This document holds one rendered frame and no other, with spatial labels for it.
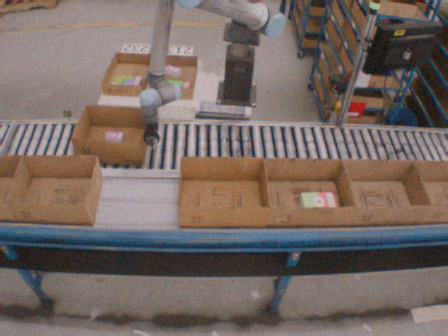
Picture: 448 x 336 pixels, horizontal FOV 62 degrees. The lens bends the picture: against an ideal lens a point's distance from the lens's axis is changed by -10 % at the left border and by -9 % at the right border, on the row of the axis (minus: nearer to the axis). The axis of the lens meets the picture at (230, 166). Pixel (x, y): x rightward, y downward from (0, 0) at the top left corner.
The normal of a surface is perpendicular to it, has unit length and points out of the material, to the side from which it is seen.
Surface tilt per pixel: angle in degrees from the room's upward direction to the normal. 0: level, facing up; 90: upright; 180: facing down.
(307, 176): 89
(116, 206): 0
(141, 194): 0
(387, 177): 90
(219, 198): 0
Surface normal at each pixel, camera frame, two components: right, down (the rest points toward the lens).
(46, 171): 0.04, 0.74
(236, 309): 0.06, -0.67
